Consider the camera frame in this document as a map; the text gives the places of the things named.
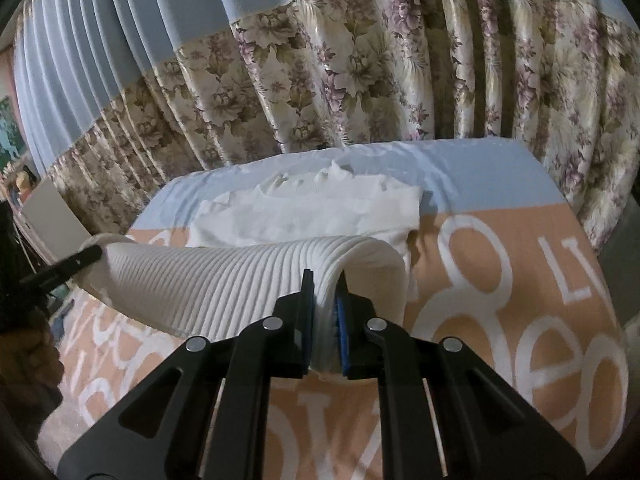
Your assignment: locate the white knit sweater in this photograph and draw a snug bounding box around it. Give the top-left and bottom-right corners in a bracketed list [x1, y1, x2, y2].
[77, 165, 423, 374]

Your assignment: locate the white board panel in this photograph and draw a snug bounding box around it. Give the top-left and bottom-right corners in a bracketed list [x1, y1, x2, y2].
[21, 179, 91, 262]

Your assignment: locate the green wall picture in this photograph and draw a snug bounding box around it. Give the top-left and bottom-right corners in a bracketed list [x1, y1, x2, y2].
[0, 96, 26, 170]

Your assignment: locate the blue floral curtain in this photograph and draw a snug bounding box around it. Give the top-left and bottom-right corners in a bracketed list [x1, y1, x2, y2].
[13, 0, 639, 248]

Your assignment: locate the orange blue lettered bedspread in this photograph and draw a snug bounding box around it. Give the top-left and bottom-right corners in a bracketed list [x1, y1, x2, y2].
[38, 139, 629, 479]

